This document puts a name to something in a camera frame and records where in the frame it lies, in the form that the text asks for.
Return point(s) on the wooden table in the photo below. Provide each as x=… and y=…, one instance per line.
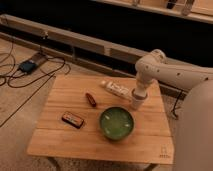
x=150, y=141

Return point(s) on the green ceramic bowl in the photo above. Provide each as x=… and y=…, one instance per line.
x=116, y=123

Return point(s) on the small red-brown object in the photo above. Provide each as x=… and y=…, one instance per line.
x=91, y=100

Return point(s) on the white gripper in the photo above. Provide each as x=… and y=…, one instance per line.
x=142, y=83

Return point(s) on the blue power adapter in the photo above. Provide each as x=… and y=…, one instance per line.
x=27, y=67

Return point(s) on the black rectangular box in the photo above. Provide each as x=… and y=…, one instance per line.
x=72, y=119

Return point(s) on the long metal rail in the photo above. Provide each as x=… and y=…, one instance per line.
x=83, y=46

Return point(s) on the white tube package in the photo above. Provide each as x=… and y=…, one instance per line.
x=116, y=89

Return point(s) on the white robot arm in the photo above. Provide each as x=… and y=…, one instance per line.
x=194, y=138

